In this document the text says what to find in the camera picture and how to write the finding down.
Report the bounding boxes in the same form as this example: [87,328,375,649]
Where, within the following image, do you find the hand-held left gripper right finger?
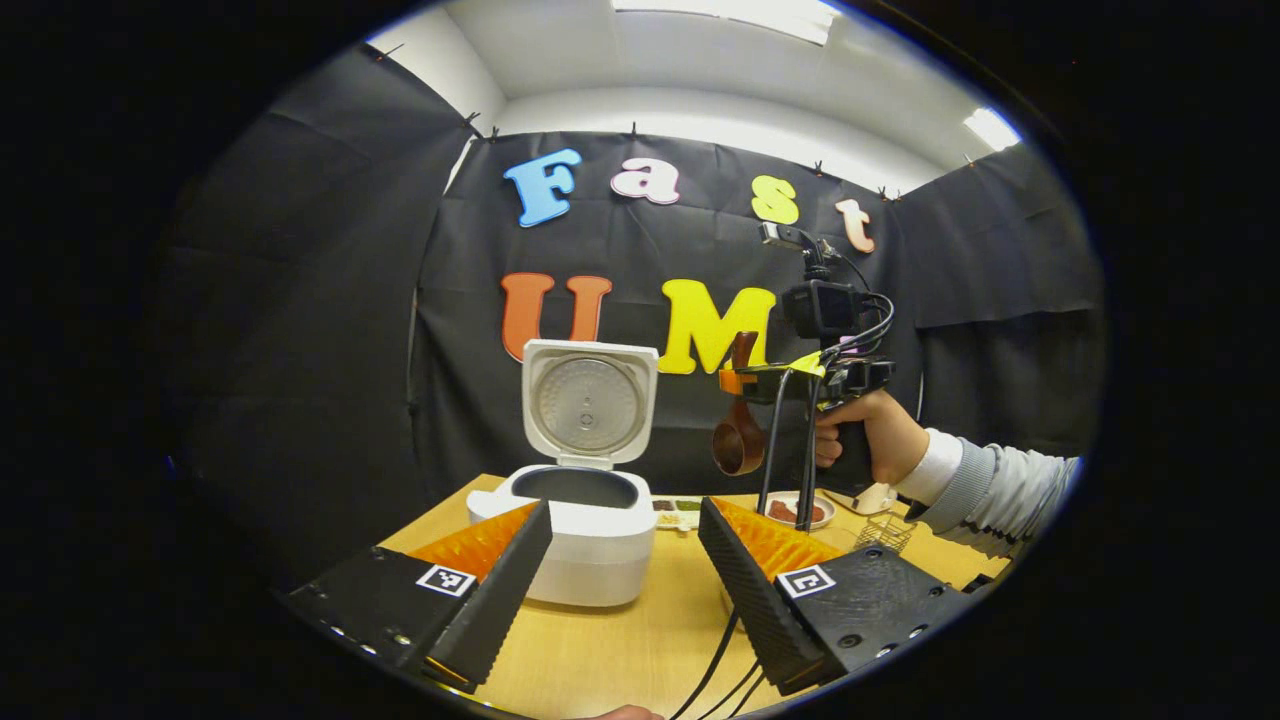
[697,495,976,698]

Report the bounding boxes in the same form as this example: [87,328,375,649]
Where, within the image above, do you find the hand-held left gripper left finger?
[280,498,554,694]

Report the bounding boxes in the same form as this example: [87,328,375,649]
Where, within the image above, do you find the brown wooden spoon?
[711,331,768,477]

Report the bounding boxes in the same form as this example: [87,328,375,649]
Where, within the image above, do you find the white rice cooker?
[466,339,661,608]

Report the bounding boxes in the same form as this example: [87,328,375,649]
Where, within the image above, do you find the wire chopstick holder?
[852,512,918,557]

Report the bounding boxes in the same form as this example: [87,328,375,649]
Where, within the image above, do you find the white round plate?
[757,490,837,531]

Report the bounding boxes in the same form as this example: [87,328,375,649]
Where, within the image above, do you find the ceiling light panel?
[963,107,1023,153]

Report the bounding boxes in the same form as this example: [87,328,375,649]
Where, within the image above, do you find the black cable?
[668,368,798,720]
[700,398,823,720]

